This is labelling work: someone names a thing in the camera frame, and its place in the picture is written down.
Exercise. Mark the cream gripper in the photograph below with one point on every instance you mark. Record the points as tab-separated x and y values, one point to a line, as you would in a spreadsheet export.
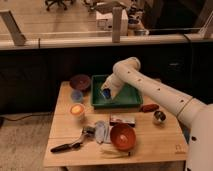
115	88

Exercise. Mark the orange bowl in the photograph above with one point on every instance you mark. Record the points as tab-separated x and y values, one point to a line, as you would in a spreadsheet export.
123	137

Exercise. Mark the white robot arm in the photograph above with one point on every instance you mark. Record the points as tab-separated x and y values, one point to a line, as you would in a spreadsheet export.
191	112

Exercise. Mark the green plastic tray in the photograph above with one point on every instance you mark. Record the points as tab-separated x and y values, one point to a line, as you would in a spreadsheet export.
128	97

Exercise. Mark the purple bowl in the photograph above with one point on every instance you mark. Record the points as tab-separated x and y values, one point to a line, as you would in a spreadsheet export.
80	82

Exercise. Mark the white black box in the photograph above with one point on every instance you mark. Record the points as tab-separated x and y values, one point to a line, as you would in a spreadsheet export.
115	119

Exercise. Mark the small blue cup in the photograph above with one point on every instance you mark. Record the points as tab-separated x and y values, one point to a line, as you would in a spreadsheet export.
77	96

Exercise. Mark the brown sausage toy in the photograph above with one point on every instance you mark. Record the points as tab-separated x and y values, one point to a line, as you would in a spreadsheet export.
149	108

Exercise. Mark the orange filled white cup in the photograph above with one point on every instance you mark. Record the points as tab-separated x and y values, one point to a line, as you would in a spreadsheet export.
78	111

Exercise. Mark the small metal cup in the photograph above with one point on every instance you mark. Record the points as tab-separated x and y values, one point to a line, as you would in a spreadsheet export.
159	117

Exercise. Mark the white cardboard box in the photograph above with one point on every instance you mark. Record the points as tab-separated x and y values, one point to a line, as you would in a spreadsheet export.
105	22

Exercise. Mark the wooden table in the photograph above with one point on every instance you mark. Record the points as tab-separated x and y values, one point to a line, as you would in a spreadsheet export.
154	143

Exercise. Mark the yellow green banana toy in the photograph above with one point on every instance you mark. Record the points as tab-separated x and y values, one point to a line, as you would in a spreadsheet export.
114	154

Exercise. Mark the office chair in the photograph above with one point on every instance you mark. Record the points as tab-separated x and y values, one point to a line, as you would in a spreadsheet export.
49	3

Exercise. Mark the black handled brush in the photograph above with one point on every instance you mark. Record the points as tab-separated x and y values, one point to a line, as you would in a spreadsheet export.
87	132

